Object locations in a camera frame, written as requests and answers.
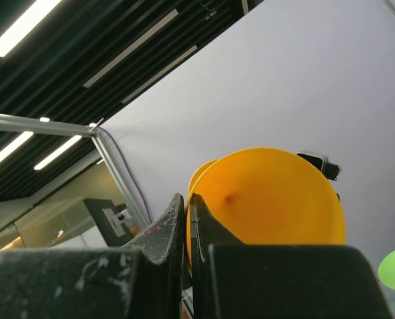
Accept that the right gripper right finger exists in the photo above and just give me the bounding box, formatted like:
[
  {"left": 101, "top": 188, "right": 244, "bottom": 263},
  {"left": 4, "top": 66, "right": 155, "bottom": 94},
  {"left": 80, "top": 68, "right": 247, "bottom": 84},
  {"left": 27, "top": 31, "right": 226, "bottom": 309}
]
[{"left": 189, "top": 194, "right": 392, "bottom": 318}]

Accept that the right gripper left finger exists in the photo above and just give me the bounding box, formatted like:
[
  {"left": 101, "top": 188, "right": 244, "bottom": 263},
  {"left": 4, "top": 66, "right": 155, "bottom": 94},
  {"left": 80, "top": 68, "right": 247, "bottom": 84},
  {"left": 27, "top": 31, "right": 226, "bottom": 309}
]
[{"left": 0, "top": 194, "right": 185, "bottom": 318}]

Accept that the orange wine glass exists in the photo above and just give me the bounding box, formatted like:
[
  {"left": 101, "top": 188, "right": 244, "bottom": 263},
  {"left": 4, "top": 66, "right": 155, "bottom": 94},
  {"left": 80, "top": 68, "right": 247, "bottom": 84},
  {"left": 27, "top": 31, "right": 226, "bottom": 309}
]
[{"left": 185, "top": 147, "right": 347, "bottom": 276}]

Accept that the black monitor with bracket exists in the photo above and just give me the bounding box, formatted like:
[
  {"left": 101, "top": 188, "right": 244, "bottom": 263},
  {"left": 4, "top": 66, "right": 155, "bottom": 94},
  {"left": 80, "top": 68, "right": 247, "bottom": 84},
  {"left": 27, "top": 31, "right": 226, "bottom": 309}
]
[{"left": 83, "top": 198, "right": 133, "bottom": 247}]

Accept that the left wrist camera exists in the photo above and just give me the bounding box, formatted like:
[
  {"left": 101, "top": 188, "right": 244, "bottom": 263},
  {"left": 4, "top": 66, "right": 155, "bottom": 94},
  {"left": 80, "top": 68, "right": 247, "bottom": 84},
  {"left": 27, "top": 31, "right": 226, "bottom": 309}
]
[{"left": 297, "top": 151, "right": 341, "bottom": 181}]

